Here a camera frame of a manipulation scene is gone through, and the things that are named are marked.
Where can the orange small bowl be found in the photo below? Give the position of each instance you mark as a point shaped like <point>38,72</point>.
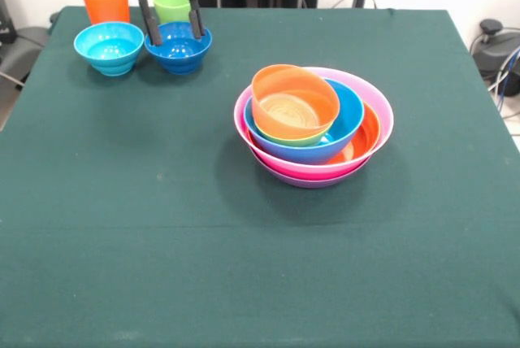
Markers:
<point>284,83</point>

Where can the green small bowl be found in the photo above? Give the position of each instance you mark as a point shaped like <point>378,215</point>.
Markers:
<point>300,142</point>

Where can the green plastic cup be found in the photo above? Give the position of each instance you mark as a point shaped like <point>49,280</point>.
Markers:
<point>172,8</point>

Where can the dark blue small bowl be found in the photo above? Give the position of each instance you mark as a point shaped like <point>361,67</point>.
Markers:
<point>178,55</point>

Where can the light blue small bowl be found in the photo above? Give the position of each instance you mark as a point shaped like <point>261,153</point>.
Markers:
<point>109,45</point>

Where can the orange plastic cup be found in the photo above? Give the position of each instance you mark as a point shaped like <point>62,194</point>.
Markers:
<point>106,6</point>

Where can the black floor stand base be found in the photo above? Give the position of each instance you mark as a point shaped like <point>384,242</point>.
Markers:
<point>20,51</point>
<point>495,51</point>

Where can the blue medium bowl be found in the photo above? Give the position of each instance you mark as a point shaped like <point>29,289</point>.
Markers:
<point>349,108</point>

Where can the pink large bowl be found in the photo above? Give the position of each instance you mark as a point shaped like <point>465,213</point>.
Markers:
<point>302,170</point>

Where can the purple large bowl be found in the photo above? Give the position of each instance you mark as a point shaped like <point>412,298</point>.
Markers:
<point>310,183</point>

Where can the orange medium bowl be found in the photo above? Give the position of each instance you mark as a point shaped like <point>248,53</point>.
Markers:
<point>363,144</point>

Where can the dark green tablecloth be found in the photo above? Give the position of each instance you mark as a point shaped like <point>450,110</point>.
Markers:
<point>81,283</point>

